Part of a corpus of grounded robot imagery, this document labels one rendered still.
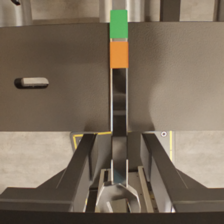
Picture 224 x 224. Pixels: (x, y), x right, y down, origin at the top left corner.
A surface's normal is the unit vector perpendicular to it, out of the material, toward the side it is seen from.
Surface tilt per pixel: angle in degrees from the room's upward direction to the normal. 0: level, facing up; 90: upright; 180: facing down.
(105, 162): 0
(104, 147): 0
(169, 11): 0
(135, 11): 25
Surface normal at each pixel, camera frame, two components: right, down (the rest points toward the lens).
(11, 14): 0.57, 0.20
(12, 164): -0.03, 0.25
